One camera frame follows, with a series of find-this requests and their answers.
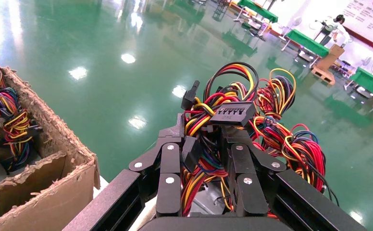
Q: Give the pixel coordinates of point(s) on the white and red banner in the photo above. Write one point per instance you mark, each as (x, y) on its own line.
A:
(368, 19)

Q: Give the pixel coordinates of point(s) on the person in white shirt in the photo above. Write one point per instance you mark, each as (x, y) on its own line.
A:
(333, 28)

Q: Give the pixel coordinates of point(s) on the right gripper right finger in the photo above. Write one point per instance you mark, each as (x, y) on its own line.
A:
(248, 191)

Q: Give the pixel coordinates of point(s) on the ragged long cardboard divider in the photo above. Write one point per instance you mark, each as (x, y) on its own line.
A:
(30, 173)

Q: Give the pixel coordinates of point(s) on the green covered table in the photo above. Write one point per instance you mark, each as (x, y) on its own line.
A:
(369, 83)
(259, 9)
(307, 43)

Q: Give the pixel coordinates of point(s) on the brown cardboard box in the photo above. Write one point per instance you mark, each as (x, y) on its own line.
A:
(46, 204)

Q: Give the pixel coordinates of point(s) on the tall brown cardboard carton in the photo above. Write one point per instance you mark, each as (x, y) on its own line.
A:
(331, 57)

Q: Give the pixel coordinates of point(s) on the white standing fan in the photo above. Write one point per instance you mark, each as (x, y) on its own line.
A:
(296, 21)

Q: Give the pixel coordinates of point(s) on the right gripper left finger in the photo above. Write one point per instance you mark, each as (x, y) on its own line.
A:
(170, 194)

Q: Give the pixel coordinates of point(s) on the wooden pallet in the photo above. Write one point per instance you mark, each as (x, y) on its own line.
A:
(323, 76)

